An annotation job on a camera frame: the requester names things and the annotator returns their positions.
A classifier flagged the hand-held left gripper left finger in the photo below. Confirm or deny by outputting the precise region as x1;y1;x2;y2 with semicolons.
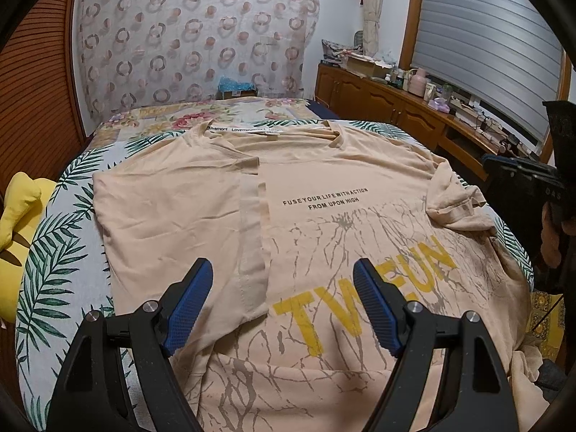
47;258;213;432

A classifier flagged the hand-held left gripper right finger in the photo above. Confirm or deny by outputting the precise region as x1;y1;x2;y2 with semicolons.
352;258;525;432

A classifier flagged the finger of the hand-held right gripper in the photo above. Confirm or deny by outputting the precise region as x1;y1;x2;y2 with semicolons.
481;154;561;190

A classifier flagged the beige printed t-shirt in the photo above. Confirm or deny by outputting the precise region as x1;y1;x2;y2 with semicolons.
92;119;556;432

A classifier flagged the person's right hand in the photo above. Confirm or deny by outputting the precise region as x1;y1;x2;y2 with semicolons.
540;202;570;266

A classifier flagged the pink bottle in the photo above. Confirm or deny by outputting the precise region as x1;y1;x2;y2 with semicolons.
407;67;427;97

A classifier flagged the leaf print blanket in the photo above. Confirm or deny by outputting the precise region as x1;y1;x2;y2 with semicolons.
15;119;536;432

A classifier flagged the long wooden cabinet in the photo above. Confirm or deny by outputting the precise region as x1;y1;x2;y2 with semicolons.
315;62;554;167

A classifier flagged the yellow plush toy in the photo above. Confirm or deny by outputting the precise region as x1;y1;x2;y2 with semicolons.
0;172;57;325

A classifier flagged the open cardboard box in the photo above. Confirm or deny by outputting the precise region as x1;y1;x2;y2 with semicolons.
344;54;392;79

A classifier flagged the floral bedsheet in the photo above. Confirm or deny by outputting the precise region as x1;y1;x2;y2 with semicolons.
92;96;334;145

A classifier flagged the dark blue mattress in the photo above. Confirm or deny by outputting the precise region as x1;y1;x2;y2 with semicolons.
315;99;343;120

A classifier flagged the white lace curtain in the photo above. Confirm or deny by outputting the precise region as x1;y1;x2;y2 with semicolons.
360;0;388;57

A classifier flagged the patterned fabric bag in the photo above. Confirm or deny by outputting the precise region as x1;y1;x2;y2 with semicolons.
321;40;356;61

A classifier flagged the blue plastic bag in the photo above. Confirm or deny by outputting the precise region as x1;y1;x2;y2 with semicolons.
219;76;257;93

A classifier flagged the slatted wooden door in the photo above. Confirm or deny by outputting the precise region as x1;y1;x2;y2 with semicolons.
0;0;88;208

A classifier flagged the circle pattern curtain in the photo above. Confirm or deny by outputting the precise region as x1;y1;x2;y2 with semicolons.
74;0;320;122

